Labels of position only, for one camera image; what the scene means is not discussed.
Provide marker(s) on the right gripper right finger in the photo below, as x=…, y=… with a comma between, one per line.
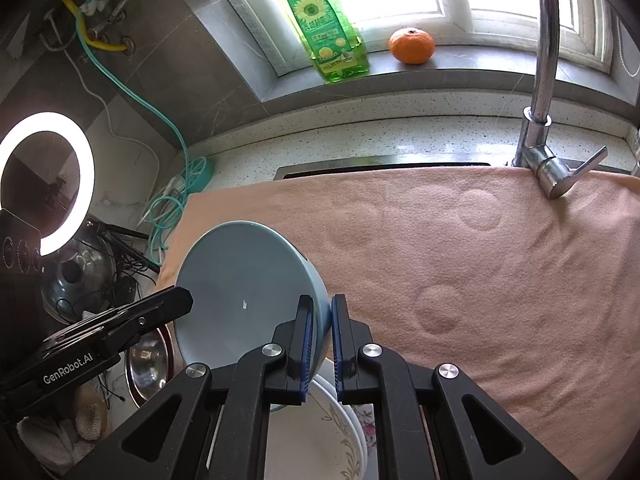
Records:
x=368, y=373

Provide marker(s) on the orange tangerine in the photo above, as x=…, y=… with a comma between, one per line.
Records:
x=411, y=46

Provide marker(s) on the white plate beige leaves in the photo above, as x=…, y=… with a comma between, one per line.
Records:
x=312, y=441

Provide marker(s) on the green dish soap bottle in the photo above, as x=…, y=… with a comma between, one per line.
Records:
x=331, y=41

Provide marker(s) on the black tripod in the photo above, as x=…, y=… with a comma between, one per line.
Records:
x=123, y=240

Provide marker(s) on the white window frame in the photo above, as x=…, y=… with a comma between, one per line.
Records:
x=586, y=31

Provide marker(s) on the light blue ceramic bowl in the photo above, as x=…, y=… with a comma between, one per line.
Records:
x=245, y=279

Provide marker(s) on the pink towel mat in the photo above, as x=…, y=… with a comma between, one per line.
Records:
x=536, y=300

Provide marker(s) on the chrome kitchen faucet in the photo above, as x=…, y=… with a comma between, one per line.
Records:
x=554, y=176

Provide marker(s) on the white gloved left hand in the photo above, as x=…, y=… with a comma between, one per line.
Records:
x=58, y=446

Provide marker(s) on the white ring light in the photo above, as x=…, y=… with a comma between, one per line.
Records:
x=41, y=210

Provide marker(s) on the glass pot lid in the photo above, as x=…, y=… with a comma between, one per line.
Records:
x=78, y=278

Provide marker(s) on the small pink flower plate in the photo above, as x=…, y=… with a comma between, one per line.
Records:
x=363, y=417

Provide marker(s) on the red steel bowl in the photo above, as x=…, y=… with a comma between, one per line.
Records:
x=149, y=365

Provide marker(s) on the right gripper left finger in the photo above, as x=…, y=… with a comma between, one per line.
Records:
x=275, y=373

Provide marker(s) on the large pink rose plate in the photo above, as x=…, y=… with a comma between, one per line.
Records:
x=345, y=409

